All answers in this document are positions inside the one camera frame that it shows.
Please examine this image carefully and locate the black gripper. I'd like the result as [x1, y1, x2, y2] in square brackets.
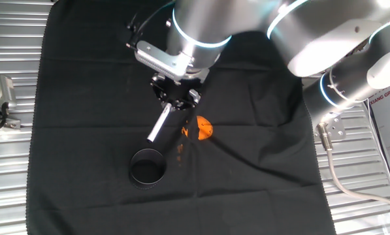
[150, 75, 202, 111]

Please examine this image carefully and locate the white pen with black cap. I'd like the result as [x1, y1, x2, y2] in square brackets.
[146, 103, 173, 144]

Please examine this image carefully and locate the black mesh pen holder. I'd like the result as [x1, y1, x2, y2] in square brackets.
[128, 148, 168, 191]

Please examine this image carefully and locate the large orange sticker piece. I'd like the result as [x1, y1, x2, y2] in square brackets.
[196, 115, 214, 141]

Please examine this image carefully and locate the black cloth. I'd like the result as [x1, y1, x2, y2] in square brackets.
[25, 0, 338, 235]

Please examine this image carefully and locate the white printed paper sign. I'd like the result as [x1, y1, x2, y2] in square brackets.
[368, 83, 390, 200]

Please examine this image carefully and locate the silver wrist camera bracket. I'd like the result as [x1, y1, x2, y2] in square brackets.
[134, 40, 195, 82]

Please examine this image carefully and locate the black camera cable with plug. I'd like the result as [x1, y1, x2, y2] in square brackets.
[125, 0, 178, 50]

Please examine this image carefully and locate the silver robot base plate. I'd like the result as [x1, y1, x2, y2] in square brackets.
[313, 112, 347, 143]

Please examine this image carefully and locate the metal camera stand foot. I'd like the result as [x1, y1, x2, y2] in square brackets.
[0, 116, 22, 131]

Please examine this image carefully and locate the grey base cable with connector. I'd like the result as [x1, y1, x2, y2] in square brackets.
[315, 123, 390, 215]

